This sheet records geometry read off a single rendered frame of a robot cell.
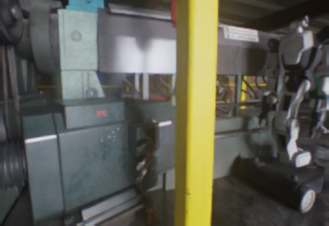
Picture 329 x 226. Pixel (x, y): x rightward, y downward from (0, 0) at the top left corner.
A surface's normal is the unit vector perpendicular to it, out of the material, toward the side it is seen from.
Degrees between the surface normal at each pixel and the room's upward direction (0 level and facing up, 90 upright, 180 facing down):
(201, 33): 90
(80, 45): 90
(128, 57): 90
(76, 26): 90
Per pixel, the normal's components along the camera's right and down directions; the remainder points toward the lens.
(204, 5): 0.37, 0.11
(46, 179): 0.65, 0.09
